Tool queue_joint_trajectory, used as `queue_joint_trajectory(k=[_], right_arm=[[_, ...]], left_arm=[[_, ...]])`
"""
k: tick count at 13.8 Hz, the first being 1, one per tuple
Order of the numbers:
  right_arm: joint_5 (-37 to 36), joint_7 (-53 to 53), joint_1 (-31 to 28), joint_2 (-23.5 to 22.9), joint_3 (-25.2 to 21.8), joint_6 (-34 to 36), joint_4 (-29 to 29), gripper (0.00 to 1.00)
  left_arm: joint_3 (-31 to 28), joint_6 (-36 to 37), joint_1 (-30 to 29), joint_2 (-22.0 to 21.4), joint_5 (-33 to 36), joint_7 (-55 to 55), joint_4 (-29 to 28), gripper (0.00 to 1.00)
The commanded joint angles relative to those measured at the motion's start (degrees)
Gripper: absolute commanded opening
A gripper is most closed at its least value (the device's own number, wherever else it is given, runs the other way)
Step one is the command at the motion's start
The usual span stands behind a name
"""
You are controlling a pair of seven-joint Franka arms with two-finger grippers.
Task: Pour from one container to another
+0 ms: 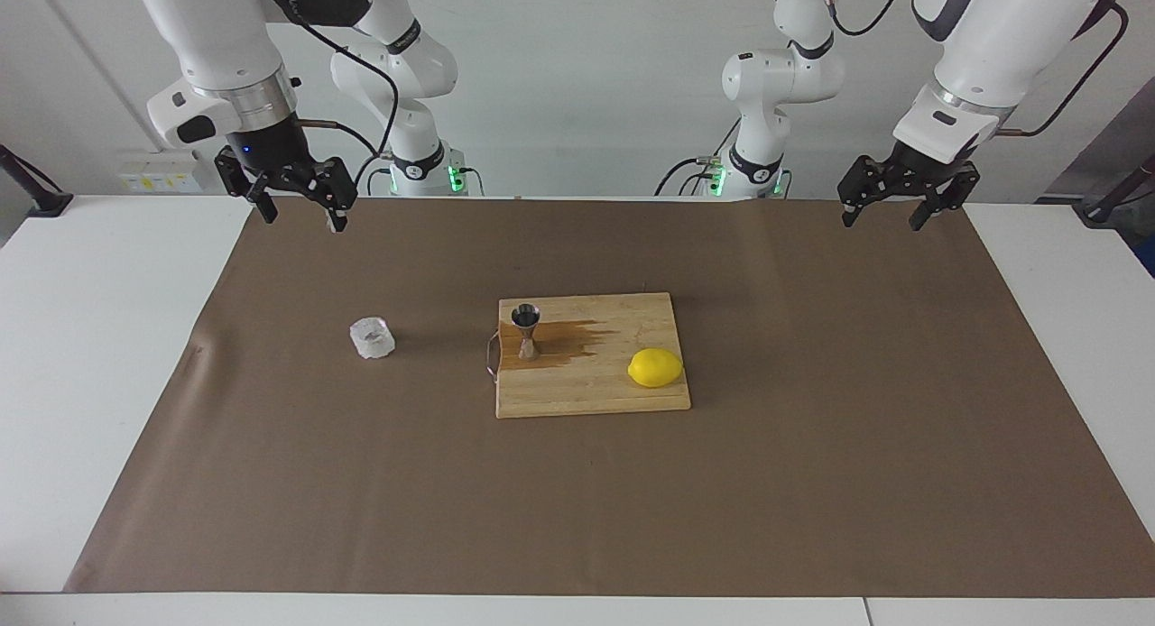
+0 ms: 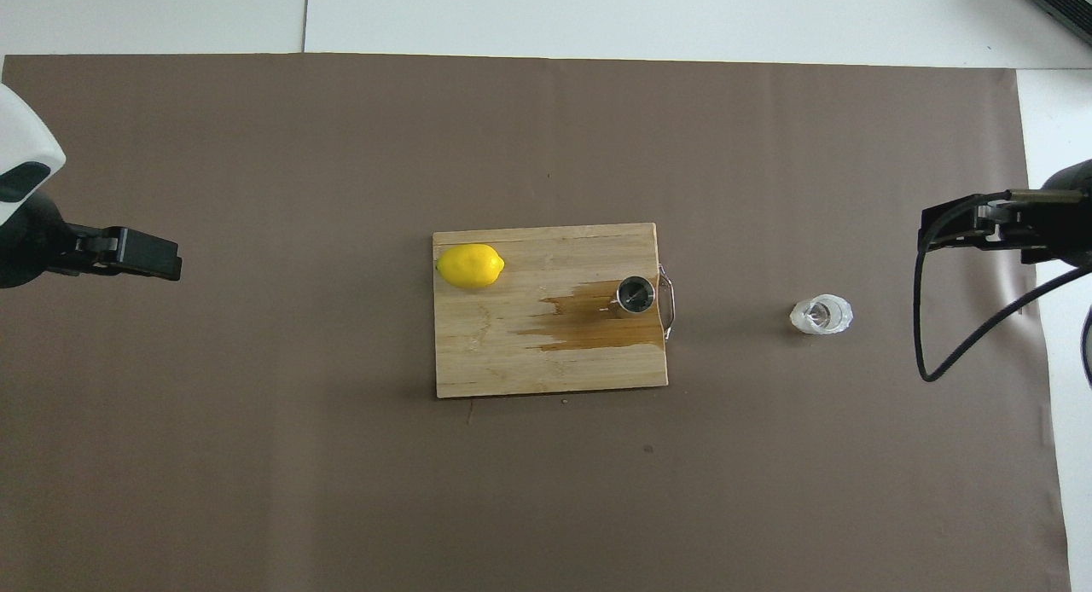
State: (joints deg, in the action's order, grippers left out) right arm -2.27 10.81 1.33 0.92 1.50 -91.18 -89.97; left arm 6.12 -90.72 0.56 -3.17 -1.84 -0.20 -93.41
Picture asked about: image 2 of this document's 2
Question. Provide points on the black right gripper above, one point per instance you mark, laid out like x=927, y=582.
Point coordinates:
x=1062, y=229

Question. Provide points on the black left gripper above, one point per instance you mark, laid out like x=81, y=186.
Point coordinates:
x=30, y=246

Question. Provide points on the clear faceted glass cup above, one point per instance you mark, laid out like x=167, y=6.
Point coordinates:
x=821, y=315

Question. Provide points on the steel double jigger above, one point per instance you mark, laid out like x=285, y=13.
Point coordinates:
x=636, y=295

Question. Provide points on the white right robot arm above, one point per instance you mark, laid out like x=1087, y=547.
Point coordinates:
x=1089, y=345

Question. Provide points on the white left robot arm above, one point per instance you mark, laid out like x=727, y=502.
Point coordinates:
x=26, y=140

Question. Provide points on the brown paper table mat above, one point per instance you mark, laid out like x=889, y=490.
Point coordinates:
x=256, y=447

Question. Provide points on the yellow lemon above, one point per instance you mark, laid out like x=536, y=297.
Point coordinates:
x=469, y=266

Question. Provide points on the wooden cutting board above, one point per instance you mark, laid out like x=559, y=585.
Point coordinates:
x=512, y=345

